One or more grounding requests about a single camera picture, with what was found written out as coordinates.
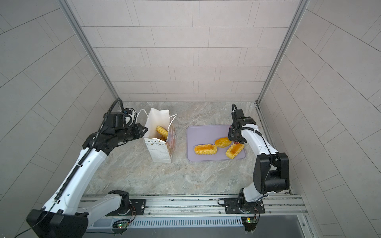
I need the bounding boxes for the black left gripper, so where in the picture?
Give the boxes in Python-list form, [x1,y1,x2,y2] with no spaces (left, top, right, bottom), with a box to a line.
[114,123,150,144]

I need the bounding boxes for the long ridged spiral bread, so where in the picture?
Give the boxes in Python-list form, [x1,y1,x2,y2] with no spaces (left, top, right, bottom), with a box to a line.
[156,126,168,141]

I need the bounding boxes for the white cartoon paper bag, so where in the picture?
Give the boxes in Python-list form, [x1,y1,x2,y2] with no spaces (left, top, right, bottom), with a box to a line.
[139,108,177,163]

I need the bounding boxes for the short glazed bread roll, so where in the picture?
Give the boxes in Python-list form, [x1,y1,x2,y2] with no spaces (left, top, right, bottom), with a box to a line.
[225,143,245,159]

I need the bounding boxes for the lilac plastic tray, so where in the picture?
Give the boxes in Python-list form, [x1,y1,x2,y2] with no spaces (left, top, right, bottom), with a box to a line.
[186,125,231,162]

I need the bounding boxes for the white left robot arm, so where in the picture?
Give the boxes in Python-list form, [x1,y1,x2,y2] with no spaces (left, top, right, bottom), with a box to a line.
[26,108,148,238]

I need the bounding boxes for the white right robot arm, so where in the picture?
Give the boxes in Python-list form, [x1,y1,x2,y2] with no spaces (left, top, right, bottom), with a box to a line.
[222,104,290,215]

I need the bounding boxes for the long cream-filled bread loaf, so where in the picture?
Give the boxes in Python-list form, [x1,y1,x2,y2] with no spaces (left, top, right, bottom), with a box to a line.
[194,144,218,155]

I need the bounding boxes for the left circuit board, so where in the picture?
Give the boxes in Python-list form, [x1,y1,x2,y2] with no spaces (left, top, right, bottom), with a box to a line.
[112,219,130,229]

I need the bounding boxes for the circuit board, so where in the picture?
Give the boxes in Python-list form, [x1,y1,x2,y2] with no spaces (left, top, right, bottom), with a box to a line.
[112,219,130,229]
[241,217,259,232]

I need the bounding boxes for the right circuit board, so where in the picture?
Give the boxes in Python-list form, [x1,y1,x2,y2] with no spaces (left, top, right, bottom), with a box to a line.
[241,217,259,232]

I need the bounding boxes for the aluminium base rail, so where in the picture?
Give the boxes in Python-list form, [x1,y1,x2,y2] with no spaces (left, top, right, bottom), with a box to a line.
[86,193,308,234]

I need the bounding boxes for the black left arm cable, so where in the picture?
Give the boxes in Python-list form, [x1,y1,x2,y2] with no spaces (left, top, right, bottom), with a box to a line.
[13,98,125,238]

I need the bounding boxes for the aluminium corner post right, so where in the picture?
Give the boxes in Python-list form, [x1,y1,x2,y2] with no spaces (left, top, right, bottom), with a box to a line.
[256,0,310,105]

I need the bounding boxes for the aluminium corner post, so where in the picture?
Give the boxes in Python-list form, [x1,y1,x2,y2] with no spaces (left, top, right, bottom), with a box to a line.
[256,0,310,105]
[57,0,119,99]

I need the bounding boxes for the aluminium corner post left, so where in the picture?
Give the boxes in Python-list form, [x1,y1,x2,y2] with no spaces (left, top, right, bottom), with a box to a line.
[57,0,119,99]

